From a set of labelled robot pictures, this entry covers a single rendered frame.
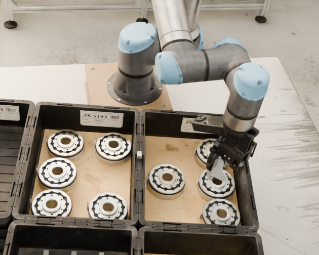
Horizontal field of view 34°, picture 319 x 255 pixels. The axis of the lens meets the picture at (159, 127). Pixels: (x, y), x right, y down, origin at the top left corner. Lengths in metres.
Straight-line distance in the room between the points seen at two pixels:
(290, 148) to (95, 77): 0.72
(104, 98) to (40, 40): 1.58
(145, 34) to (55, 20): 1.85
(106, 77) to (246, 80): 0.79
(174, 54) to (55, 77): 0.85
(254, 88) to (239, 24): 2.50
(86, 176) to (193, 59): 0.50
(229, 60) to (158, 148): 0.46
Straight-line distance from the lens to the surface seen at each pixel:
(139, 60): 1.63
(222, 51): 1.20
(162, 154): 1.53
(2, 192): 1.45
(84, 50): 3.18
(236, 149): 1.26
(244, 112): 1.16
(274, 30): 3.64
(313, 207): 1.71
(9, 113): 1.56
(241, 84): 1.12
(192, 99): 1.91
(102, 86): 1.77
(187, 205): 1.43
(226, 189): 1.45
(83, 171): 1.48
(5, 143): 1.56
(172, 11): 1.22
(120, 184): 1.45
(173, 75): 1.15
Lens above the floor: 1.99
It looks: 46 degrees down
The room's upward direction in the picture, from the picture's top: 9 degrees clockwise
